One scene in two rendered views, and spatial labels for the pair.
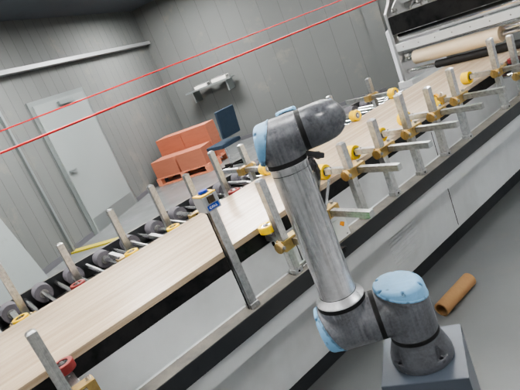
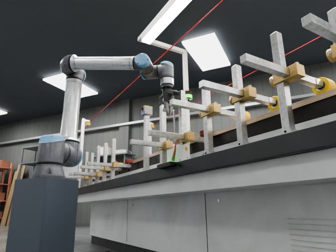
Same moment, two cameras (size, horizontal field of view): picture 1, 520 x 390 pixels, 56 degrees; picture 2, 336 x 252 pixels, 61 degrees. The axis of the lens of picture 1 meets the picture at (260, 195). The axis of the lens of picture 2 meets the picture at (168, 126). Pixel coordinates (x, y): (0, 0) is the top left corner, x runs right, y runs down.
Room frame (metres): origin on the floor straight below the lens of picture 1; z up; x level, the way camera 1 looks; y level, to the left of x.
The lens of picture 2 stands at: (2.05, -1.96, 0.43)
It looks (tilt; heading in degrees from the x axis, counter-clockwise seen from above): 16 degrees up; 92
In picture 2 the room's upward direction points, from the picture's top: 1 degrees counter-clockwise
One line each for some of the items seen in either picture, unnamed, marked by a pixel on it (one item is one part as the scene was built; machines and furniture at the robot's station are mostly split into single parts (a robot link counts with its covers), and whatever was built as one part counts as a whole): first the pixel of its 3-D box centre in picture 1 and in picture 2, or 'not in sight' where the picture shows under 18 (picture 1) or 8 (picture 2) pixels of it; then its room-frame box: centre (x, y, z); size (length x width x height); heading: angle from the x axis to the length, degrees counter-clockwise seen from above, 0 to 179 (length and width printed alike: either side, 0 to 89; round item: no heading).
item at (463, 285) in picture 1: (455, 293); not in sight; (2.33, -0.79, 0.04); 0.30 x 0.08 x 0.08; 123
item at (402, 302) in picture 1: (401, 305); (52, 149); (1.29, -0.27, 0.79); 0.17 x 0.15 x 0.18; 80
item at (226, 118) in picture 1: (223, 141); not in sight; (8.07, 0.22, 0.50); 0.58 x 0.55 x 1.00; 60
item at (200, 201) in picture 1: (206, 202); (146, 111); (1.82, 0.20, 1.18); 0.07 x 0.07 x 0.08; 33
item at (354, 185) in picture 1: (355, 187); (207, 126); (2.23, -0.44, 0.86); 0.03 x 0.03 x 0.48; 33
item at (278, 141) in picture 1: (315, 238); (71, 113); (1.32, -0.10, 1.08); 0.17 x 0.15 x 0.75; 80
